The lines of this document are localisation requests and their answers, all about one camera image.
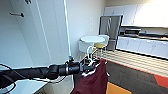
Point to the red white varsity jacket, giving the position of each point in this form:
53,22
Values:
91,81

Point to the white jacket hanger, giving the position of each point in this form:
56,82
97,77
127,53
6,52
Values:
89,53

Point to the white wardrobe door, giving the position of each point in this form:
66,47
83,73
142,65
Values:
53,30

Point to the yellow stool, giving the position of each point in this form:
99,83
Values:
100,45

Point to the white round table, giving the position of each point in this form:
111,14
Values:
91,39

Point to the steel refrigerator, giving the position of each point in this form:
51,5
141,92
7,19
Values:
110,31

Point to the black microwave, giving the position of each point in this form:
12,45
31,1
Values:
132,32

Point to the white lower kitchen cabinets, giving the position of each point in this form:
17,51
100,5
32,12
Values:
143,45

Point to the white kitchen cabinets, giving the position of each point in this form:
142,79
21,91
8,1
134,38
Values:
143,45
143,13

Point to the white upper kitchen cabinets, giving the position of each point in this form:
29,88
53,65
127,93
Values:
143,13

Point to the black wardrobe hook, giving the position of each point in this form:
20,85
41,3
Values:
16,14

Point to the black door hinge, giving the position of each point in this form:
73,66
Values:
28,1

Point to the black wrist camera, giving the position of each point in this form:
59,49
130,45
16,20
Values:
71,60

